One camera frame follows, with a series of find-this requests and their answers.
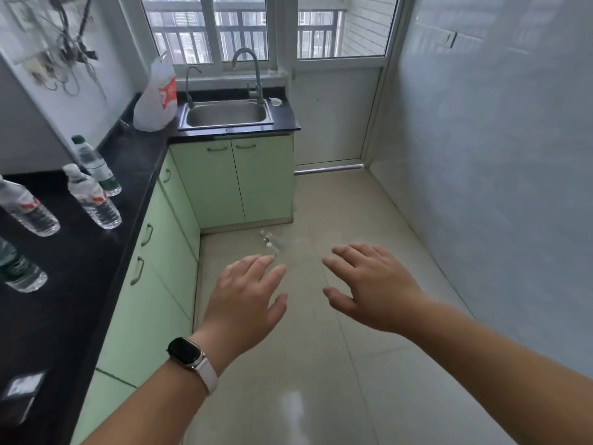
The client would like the red label water bottle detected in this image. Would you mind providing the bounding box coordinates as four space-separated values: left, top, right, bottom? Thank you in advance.
62 163 122 230
0 174 61 238

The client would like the green sink cabinet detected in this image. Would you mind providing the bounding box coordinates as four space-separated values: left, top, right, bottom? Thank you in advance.
169 133 296 231

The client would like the bundle of hanging cables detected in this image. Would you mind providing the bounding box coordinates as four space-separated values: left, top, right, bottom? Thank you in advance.
27 0 108 101

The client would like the person's right hand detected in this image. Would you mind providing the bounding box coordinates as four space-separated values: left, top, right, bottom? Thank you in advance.
322 244 432 338

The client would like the black smartwatch with white strap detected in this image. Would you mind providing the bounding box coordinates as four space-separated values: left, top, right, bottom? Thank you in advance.
166 337 219 397

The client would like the person's left forearm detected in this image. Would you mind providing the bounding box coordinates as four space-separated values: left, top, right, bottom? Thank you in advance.
80 359 210 445

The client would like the small clear bottle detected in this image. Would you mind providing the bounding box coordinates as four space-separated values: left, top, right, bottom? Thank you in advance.
259 230 284 256

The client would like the green label water bottle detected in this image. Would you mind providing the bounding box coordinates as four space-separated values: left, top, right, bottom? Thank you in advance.
71 135 122 197
0 236 48 293

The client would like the tall curved steel faucet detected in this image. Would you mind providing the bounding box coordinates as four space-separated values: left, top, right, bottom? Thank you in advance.
232 48 266 105

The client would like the person's right forearm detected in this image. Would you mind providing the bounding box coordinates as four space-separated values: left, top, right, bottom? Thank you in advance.
397 299 593 445

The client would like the white framed window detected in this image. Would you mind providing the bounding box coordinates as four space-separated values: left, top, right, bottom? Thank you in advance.
138 0 279 66

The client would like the black flat box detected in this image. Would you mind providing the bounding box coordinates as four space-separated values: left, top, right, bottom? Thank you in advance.
0 370 48 426

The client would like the green counter cabinet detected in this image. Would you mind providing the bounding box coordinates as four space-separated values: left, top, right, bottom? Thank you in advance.
69 149 202 445

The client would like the person's left hand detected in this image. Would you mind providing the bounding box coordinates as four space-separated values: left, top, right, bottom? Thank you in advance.
199 255 289 372

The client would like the white balcony door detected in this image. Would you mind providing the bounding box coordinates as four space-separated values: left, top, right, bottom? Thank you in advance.
277 0 408 167

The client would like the white plastic bag red print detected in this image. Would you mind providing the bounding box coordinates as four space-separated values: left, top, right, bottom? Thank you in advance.
133 52 178 132

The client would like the small thin steel faucet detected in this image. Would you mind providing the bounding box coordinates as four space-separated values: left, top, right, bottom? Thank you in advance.
185 66 203 109

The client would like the steel door threshold bar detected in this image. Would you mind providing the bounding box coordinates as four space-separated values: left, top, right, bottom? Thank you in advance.
294 164 365 176

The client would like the stainless steel sink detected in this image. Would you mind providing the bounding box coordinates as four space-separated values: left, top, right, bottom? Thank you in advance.
179 100 275 130

